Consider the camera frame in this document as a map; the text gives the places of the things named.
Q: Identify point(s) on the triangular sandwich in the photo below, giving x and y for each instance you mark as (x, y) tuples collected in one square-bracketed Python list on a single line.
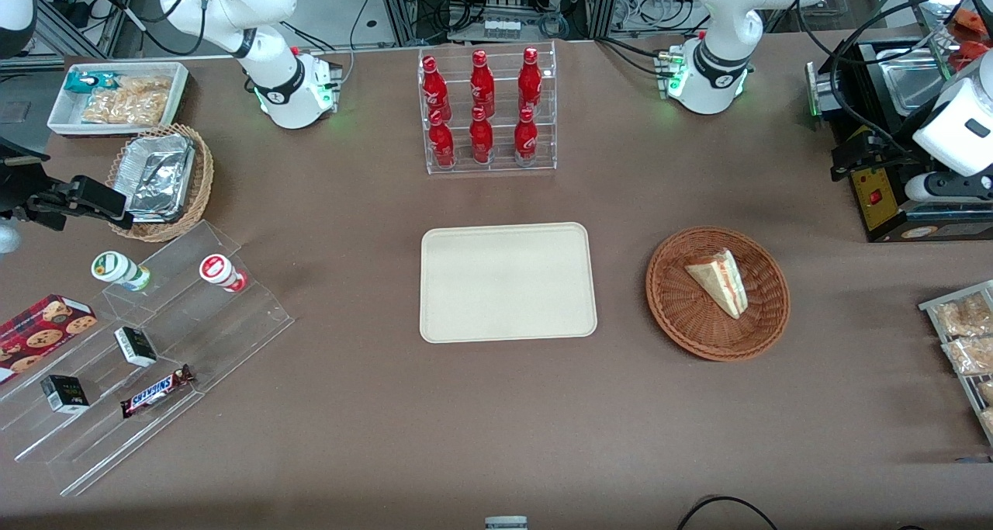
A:
[(721, 282)]

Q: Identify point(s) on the red lidded yogurt cup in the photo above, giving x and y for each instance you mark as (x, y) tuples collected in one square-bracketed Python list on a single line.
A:
[(219, 271)]

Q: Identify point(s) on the light oval wicker basket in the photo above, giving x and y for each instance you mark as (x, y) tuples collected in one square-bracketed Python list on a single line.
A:
[(202, 181)]

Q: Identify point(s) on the steel warmer pan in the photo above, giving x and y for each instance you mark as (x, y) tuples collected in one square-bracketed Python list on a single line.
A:
[(911, 80)]

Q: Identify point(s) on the clear bag of crackers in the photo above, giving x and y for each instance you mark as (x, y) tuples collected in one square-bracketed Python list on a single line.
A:
[(128, 102)]

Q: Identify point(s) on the silver foil container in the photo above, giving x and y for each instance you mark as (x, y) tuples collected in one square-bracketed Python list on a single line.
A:
[(159, 177)]

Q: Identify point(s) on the red cookie box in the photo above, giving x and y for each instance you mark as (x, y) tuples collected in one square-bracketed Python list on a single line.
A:
[(43, 332)]

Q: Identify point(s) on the clear acrylic bottle rack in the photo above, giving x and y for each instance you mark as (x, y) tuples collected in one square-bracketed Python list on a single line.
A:
[(503, 165)]

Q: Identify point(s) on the brown round wicker basket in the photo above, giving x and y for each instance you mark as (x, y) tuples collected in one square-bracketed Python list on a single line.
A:
[(702, 328)]

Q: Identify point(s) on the beige rectangular serving tray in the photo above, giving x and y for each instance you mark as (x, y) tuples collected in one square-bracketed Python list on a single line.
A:
[(508, 282)]

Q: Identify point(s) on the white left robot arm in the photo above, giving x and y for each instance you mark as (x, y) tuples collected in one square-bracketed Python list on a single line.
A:
[(717, 60)]

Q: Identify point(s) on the snickers chocolate bar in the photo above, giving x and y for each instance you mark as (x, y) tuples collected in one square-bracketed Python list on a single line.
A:
[(155, 391)]

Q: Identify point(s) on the green lidded yogurt cup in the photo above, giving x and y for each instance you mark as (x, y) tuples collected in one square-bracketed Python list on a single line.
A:
[(116, 268)]

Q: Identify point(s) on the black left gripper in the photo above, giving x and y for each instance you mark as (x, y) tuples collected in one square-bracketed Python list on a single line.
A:
[(879, 151)]

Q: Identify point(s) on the small grey box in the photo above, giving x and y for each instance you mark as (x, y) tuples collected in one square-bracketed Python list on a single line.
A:
[(506, 523)]

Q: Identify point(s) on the orange fried food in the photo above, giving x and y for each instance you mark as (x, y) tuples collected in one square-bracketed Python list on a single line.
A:
[(973, 37)]

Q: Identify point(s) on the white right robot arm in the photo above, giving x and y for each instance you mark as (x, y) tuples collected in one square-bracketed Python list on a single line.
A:
[(288, 95)]

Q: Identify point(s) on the clear acrylic stepped shelf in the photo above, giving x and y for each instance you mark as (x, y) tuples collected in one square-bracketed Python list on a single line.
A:
[(194, 336)]

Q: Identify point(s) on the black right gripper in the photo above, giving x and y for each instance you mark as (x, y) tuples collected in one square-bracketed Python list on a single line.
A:
[(22, 190)]

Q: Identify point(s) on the red cola bottle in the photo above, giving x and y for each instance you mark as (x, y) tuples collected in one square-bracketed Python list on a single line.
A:
[(442, 143), (526, 140), (482, 88), (530, 84), (435, 91), (481, 140)]

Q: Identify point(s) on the aluminium equipment rack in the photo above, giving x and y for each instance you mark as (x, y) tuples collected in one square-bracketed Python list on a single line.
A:
[(504, 2)]

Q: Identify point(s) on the clear bag of pastry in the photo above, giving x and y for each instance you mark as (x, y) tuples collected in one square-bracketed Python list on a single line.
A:
[(987, 392), (966, 315), (973, 355), (988, 421)]

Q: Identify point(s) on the white rectangular snack bin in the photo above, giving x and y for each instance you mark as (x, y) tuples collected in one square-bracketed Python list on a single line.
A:
[(62, 115)]

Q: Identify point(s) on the small black white box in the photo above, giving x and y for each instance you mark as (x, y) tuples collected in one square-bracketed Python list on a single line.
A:
[(64, 394), (136, 346)]

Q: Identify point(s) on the teal snack packet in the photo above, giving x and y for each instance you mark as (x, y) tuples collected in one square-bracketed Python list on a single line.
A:
[(85, 81)]

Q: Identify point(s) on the grey metal snack tray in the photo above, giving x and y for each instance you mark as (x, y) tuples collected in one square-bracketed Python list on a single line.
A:
[(931, 305)]

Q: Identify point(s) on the black food warmer cabinet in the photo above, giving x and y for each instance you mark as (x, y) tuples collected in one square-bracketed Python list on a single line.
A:
[(880, 204)]

